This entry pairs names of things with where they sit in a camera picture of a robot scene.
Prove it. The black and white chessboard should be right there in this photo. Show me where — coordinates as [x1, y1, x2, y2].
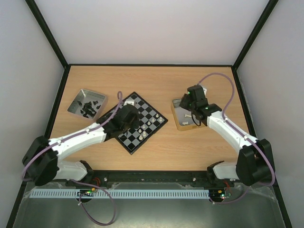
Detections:
[102, 91, 168, 155]

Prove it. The black enclosure frame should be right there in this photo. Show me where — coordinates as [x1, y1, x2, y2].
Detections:
[4, 0, 294, 228]

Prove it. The gold-rimmed metal tin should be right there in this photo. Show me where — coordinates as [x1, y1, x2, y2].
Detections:
[171, 98, 205, 131]

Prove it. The pile of black chess pieces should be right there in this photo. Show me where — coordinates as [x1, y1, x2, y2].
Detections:
[77, 101, 101, 118]

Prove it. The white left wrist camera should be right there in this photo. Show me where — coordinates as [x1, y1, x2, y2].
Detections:
[124, 100, 135, 106]

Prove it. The silver metal tin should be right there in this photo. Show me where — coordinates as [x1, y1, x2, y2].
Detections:
[67, 89, 107, 121]

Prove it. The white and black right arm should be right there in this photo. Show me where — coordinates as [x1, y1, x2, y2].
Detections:
[180, 85, 276, 186]

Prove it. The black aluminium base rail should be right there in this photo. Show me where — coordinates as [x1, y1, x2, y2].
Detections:
[23, 169, 276, 188]

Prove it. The light blue slotted cable duct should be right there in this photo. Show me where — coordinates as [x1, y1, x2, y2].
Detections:
[29, 189, 209, 199]

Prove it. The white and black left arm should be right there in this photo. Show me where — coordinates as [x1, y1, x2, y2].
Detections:
[22, 104, 139, 186]

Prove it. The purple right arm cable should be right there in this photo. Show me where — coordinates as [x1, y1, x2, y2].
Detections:
[197, 72, 276, 206]

